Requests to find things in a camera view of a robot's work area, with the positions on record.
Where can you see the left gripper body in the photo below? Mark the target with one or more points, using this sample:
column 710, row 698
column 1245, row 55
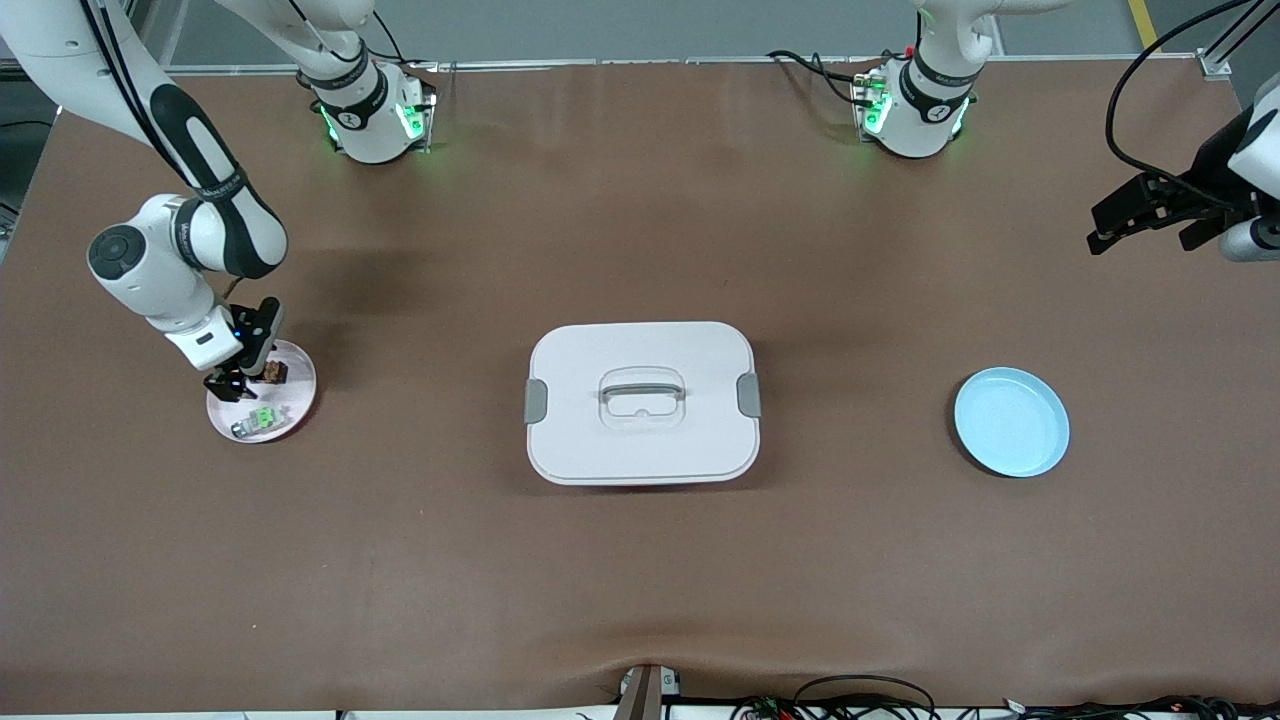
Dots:
column 1207, row 172

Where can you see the orange and black switch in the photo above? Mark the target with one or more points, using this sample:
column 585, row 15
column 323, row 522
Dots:
column 276, row 373

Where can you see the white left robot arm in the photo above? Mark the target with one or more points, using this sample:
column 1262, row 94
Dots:
column 915, row 115

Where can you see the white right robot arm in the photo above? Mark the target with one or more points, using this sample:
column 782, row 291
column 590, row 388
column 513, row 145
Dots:
column 130, row 260

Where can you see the pink round plate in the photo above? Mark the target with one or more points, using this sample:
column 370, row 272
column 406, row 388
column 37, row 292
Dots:
column 290, row 405

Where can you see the brown table mat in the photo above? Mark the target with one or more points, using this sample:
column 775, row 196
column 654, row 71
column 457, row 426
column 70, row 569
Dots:
column 400, row 560

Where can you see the light blue round plate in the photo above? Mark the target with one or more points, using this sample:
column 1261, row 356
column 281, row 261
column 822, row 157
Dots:
column 1010, row 425

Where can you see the grey box latch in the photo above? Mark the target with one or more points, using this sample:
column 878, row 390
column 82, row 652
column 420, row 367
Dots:
column 536, row 401
column 749, row 395

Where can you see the white lidded storage box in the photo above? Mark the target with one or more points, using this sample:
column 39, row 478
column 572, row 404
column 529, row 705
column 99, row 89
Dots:
column 640, row 450

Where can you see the green switch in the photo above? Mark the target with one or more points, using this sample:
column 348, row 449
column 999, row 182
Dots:
column 262, row 420

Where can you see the aluminium frame post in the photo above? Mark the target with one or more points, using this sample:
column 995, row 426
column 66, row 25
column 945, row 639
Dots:
column 1213, row 65

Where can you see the metal table edge bracket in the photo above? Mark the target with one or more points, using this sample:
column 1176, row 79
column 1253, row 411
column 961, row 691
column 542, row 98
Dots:
column 645, row 695

